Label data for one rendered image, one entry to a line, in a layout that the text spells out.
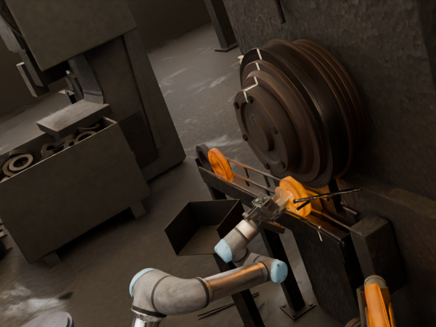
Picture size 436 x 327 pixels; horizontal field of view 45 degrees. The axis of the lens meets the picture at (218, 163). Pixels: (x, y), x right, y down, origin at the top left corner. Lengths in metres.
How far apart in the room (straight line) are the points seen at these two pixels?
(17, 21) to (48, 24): 0.21
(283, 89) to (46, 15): 2.71
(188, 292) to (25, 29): 2.70
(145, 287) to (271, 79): 0.73
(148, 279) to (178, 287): 0.12
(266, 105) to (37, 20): 2.69
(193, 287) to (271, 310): 1.11
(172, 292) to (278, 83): 0.68
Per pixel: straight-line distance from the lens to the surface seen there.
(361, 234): 1.56
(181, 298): 1.59
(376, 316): 1.36
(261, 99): 1.48
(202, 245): 2.18
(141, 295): 1.68
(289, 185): 1.90
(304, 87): 1.41
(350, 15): 1.40
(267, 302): 2.72
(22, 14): 3.92
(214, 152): 2.50
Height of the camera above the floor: 1.68
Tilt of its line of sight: 22 degrees down
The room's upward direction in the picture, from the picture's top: 22 degrees counter-clockwise
